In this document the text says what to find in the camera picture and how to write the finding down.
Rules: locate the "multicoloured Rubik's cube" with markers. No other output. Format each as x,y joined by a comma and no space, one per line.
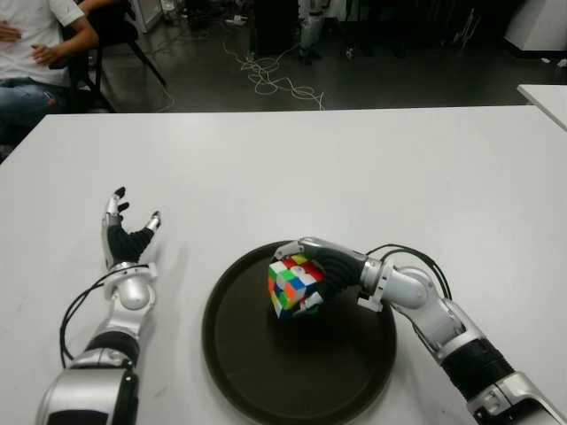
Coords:
288,283

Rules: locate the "white floor scrap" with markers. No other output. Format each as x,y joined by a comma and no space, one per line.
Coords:
561,63

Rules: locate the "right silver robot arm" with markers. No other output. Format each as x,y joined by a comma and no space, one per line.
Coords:
412,288

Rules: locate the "white side table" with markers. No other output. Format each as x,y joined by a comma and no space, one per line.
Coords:
547,99

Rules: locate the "small white floor object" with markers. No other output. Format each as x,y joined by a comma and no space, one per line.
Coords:
350,53

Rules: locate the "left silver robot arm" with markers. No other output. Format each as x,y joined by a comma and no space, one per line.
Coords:
130,294

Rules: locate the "dark round plate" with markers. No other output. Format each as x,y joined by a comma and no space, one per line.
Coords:
310,367

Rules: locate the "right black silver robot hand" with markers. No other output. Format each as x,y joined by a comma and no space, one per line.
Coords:
341,268

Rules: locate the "white framed cabinet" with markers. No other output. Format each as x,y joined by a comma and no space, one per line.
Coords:
148,15

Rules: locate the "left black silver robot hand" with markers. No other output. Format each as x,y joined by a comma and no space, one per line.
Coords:
125,241

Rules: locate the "seated person in white shirt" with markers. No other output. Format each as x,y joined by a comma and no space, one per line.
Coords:
26,53

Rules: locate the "white cabinet with dark base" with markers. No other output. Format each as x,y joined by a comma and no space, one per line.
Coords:
542,24

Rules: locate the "black cabinet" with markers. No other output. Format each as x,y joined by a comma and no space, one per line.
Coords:
274,26

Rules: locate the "metal folding stand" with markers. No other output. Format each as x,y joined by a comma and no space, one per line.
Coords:
466,28

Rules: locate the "black chair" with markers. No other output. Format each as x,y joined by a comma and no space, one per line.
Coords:
111,26

